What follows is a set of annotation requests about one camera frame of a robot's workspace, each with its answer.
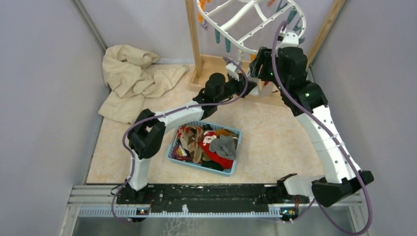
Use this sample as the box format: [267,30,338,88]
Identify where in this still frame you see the blue plastic basket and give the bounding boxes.
[166,121,243,177]

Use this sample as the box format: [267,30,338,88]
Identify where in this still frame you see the white sock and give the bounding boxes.
[248,77,275,97]

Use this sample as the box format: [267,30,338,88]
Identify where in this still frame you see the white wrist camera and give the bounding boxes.
[226,62,240,81]
[277,31,299,48]

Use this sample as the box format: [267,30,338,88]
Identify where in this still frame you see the grey sock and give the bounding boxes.
[209,135,237,160]

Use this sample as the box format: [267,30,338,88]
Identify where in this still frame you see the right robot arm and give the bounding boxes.
[249,47,374,207]

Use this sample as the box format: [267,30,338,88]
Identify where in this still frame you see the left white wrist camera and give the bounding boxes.
[226,62,240,81]

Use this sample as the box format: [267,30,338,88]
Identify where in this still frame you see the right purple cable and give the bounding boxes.
[271,21,373,236]

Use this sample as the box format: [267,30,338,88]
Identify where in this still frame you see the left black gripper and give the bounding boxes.
[215,71,257,104]

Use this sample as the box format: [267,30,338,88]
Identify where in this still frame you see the white oval clip hanger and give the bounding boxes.
[195,0,307,55]

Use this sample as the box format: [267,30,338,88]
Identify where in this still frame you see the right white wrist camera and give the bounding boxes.
[277,31,299,48]

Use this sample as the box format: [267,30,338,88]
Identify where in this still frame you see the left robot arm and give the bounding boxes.
[122,73,257,204]

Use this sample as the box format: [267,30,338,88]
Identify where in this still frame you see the beige crumpled cloth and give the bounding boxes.
[98,45,189,124]

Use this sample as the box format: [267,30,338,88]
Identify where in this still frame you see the wooden hanger stand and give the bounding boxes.
[185,0,347,107]

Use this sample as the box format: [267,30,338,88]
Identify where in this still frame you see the pile of socks in basket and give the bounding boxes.
[173,124,240,172]

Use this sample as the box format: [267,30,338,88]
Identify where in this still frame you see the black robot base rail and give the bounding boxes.
[116,184,310,213]

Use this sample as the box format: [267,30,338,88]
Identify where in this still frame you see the red santa sock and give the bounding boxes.
[199,130,237,170]

